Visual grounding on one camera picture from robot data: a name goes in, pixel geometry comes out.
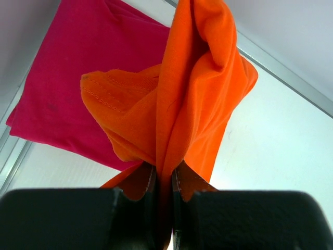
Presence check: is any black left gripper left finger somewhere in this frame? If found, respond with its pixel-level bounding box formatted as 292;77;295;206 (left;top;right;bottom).
1;164;157;249

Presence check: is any left aluminium frame post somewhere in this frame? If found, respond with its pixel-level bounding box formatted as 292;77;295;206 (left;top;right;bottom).
0;85;33;193

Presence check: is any orange t shirt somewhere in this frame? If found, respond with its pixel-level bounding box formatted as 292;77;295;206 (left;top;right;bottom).
79;0;260;190

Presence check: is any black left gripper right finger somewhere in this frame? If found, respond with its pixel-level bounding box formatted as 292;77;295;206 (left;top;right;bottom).
172;162;332;249

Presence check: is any folded pink t shirt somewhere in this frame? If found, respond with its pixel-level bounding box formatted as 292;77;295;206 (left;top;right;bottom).
7;1;169;171

